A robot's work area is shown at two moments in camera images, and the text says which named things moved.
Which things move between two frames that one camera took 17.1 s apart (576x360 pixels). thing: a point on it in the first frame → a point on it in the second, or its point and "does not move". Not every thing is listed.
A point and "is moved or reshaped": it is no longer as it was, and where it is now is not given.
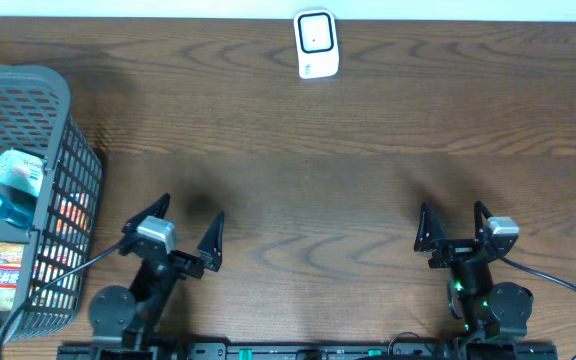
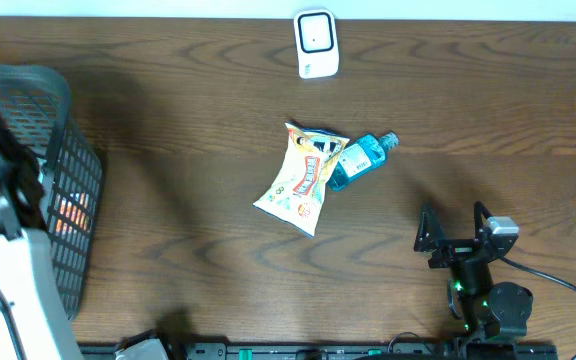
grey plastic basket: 28,109 does not move
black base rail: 312,351 does not move
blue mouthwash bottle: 16,209 is moved or reshaped
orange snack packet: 74,210 does not move
